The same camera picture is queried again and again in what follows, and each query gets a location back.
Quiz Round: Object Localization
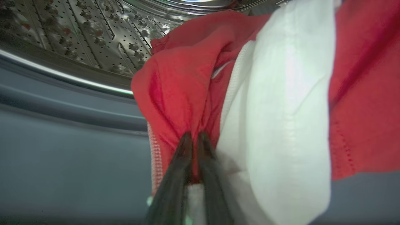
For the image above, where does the grey rubber door gasket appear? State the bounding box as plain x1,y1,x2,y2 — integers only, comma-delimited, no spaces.
0,50,400,225

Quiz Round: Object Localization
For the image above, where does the red and white garment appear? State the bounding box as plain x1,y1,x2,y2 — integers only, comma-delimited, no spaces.
131,0,400,225

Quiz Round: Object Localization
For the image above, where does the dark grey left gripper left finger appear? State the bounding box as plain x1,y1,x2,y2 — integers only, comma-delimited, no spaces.
145,132,194,225

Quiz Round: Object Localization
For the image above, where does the perforated steel washer drum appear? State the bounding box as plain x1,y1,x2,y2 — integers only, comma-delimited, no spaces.
0,0,291,94

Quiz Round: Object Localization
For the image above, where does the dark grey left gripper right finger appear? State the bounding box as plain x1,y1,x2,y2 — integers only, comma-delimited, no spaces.
197,131,235,225

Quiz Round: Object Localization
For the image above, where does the white front-load washing machine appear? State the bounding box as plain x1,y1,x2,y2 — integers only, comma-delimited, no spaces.
0,0,400,225

